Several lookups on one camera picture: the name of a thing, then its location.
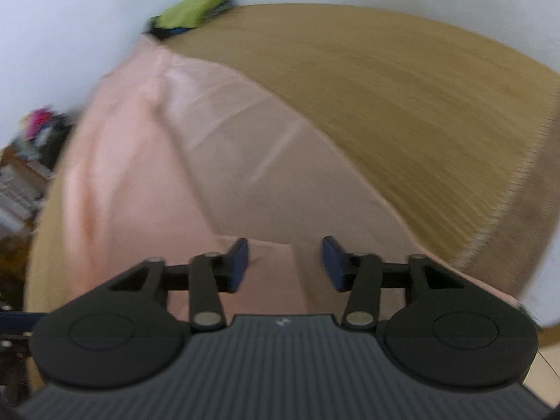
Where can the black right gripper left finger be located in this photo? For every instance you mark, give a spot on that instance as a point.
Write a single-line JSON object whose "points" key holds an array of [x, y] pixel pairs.
{"points": [[135, 325]]}

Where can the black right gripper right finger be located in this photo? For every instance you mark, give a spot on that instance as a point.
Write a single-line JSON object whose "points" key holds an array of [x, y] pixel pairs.
{"points": [[433, 323]]}

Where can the pink sheer fabric sheet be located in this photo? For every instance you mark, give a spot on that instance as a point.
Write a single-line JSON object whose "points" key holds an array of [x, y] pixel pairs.
{"points": [[176, 156]]}

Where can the green folded garment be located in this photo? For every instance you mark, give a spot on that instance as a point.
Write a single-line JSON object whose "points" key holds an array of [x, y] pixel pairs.
{"points": [[190, 13]]}

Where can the pile of colourful clothes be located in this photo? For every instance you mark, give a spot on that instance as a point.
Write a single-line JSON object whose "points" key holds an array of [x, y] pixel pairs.
{"points": [[43, 134]]}

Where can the blue folded garment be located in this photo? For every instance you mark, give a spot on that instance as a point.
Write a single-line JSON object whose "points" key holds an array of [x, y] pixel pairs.
{"points": [[166, 33]]}

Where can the wooden chair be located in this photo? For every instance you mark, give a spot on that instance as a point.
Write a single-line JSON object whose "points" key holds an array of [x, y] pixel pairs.
{"points": [[24, 186]]}

